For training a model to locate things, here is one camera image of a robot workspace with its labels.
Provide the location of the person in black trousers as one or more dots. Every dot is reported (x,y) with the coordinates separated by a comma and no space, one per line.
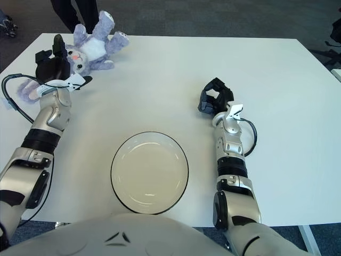
(66,13)

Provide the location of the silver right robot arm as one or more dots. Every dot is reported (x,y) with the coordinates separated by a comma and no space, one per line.
(231,149)

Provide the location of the white side table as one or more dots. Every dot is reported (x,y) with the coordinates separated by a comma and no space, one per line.
(337,74)

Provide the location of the patterned sneaker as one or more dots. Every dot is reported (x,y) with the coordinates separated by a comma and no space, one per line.
(9,26)

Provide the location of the silver robot torso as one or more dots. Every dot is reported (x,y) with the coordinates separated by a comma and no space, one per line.
(133,237)

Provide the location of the white table leg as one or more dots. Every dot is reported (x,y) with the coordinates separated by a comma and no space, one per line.
(310,240)

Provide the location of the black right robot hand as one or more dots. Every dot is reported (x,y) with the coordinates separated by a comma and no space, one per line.
(223,98)

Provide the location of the metal table leg bracket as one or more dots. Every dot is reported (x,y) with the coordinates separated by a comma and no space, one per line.
(61,224)

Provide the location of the white plate with black rim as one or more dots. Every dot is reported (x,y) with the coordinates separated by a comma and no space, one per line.
(149,170)

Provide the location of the black office chair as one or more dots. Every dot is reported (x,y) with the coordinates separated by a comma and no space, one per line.
(336,32)

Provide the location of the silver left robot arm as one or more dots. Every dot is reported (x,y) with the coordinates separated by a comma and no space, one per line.
(53,109)

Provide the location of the purple plush bunny doll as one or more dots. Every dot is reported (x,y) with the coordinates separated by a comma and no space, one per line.
(93,48)

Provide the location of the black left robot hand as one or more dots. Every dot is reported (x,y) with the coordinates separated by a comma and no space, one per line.
(53,68)

